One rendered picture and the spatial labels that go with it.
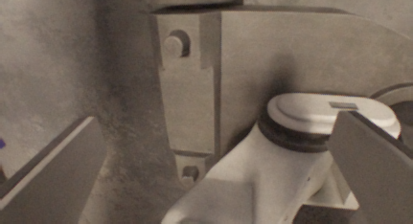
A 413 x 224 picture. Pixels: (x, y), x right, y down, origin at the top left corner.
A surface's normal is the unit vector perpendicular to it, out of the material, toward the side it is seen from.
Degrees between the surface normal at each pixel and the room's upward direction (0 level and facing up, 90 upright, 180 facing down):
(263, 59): 0
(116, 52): 0
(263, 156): 90
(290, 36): 0
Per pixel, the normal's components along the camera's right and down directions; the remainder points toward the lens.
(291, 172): -0.03, -0.86
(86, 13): -0.19, 0.50
